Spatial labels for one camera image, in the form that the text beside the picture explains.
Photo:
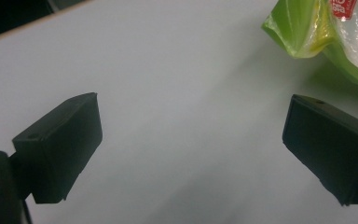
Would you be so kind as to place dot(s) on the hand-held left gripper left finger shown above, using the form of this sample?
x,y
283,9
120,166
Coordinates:
x,y
59,146

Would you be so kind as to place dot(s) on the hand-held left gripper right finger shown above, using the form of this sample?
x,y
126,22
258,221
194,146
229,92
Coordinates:
x,y
329,140

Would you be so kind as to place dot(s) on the green plastic snack bag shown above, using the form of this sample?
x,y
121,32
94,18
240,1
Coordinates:
x,y
310,28

